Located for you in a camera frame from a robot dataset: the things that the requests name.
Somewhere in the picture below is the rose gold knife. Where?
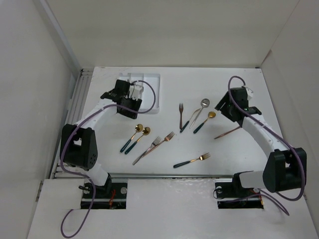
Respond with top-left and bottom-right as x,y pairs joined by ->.
214,126 -> 241,139

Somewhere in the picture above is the gold spoon green handle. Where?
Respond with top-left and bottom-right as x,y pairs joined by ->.
193,111 -> 216,134
125,126 -> 151,154
120,123 -> 143,153

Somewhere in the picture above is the silver spoon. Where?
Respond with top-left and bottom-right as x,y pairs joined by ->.
189,98 -> 210,128

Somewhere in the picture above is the white three-compartment cutlery tray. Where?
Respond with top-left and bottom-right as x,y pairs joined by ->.
118,73 -> 160,115

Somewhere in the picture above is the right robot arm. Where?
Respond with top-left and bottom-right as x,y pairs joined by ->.
215,87 -> 307,196

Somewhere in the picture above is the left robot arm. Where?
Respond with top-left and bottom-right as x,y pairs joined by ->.
60,80 -> 144,198

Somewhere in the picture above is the silver fork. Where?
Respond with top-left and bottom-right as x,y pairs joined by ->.
132,136 -> 161,165

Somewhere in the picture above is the rose gold fork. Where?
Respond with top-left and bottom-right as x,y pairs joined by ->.
134,131 -> 176,162

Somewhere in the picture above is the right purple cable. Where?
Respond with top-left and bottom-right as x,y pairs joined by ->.
228,75 -> 306,216

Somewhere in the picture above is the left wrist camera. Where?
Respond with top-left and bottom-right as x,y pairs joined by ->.
129,83 -> 144,101

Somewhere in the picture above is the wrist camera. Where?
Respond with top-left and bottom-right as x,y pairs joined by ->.
243,85 -> 254,101
129,83 -> 144,101

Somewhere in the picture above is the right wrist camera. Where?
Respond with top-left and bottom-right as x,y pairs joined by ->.
243,85 -> 254,101

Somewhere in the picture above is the copper fork green handle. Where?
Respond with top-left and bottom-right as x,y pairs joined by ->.
178,103 -> 184,129

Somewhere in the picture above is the aluminium rail frame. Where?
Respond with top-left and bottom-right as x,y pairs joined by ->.
47,68 -> 94,179

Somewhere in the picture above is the gold fork green handle front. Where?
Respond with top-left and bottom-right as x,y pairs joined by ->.
173,153 -> 211,168

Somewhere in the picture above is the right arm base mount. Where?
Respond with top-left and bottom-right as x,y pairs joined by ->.
213,180 -> 264,209

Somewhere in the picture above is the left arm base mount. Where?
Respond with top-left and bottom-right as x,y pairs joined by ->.
79,179 -> 128,210

